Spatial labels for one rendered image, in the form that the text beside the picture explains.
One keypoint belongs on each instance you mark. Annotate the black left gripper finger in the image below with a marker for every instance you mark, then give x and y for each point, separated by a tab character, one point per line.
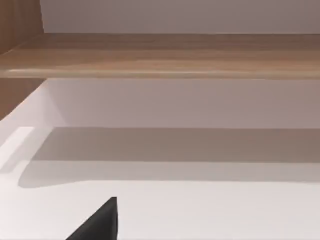
105	222

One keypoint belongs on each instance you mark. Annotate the open wooden shelf unit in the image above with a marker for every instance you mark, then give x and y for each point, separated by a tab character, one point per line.
150	57

